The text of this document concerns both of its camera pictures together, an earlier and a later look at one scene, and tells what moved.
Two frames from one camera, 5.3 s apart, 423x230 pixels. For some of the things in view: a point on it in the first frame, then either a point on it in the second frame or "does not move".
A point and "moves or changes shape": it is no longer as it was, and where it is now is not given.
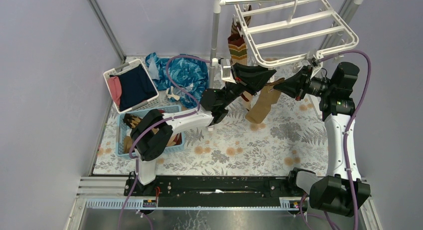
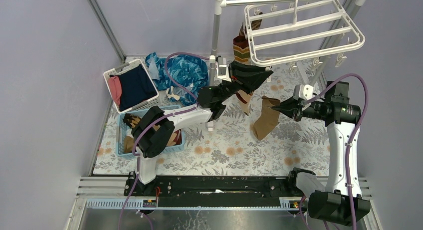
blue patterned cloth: [187, 75] does not move
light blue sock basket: [124, 147] does not move
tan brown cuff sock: [258, 113] -> [269, 118]
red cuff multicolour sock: [237, 49] moves or changes shape
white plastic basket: [150, 103] does not move
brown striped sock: [236, 29] -> [242, 30]
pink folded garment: [115, 89] does not move
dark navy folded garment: [136, 87] does not move
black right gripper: [297, 85] -> [290, 107]
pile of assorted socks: [133, 121] does not move
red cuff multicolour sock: [245, 98] does not move
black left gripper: [236, 78] does not move
